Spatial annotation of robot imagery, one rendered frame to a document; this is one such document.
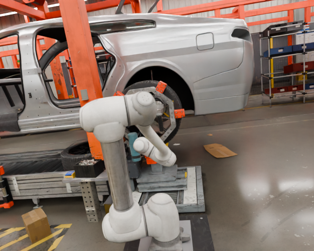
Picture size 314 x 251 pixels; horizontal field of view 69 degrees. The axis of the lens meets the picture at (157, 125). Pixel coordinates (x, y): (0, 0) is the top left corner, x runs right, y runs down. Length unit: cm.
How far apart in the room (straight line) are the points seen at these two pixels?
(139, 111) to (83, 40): 128
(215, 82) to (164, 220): 158
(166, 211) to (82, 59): 142
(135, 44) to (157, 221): 179
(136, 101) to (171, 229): 70
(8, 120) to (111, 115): 249
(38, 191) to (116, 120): 199
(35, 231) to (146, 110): 169
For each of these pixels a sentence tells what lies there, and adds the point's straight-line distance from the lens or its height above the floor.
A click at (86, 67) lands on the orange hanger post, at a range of 208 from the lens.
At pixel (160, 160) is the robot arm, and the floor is 70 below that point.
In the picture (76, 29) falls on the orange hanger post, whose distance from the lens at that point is 213.
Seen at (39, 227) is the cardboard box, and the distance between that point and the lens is 233.
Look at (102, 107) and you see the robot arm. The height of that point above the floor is 113.
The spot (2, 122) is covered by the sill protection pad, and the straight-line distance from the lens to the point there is 337.
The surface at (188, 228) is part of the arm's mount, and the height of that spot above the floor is 33.
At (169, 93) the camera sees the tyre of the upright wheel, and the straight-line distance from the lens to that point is 211.
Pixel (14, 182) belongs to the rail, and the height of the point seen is 32.
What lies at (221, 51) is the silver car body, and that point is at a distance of 243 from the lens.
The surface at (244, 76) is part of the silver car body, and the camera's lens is 249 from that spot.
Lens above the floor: 123
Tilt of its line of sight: 13 degrees down
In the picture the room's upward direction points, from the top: 8 degrees counter-clockwise
